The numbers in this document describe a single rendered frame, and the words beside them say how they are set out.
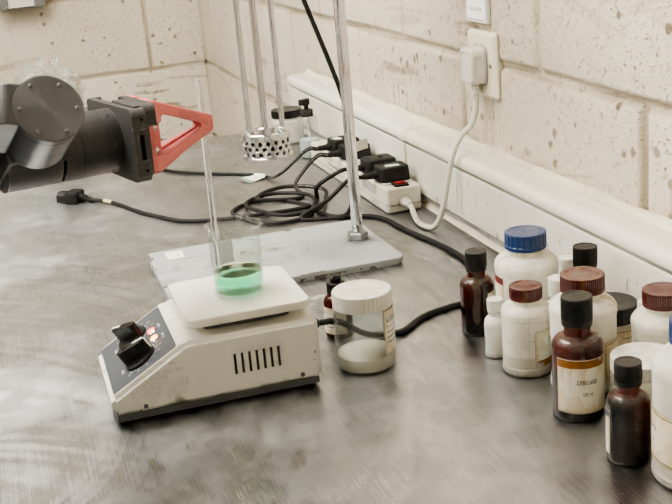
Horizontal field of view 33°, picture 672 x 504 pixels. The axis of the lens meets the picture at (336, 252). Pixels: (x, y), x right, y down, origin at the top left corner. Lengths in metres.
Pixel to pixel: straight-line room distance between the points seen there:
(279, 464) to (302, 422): 0.08
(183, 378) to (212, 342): 0.04
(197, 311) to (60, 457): 0.18
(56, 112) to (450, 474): 0.42
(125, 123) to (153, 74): 2.45
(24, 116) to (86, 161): 0.10
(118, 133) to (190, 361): 0.22
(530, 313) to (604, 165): 0.26
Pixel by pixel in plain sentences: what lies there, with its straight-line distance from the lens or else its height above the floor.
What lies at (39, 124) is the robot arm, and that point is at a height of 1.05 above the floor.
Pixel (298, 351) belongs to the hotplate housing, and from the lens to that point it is 1.06.
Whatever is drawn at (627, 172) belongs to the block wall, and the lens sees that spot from 1.21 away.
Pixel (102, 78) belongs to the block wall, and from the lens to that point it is 3.42.
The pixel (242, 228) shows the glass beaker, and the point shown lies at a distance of 1.10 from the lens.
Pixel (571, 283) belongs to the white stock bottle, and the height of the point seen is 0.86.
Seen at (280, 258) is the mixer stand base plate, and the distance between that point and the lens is 1.44.
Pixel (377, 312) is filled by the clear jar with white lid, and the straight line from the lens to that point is 1.07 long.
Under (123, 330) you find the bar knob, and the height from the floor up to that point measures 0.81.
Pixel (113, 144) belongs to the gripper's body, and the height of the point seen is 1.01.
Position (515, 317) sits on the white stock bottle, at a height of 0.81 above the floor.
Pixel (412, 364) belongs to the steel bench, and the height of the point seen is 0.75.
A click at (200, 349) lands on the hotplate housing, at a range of 1.04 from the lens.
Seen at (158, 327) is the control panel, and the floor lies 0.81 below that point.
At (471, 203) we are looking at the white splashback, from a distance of 1.48.
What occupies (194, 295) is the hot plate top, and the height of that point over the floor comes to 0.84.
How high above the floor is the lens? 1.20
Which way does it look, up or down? 18 degrees down
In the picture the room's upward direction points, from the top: 5 degrees counter-clockwise
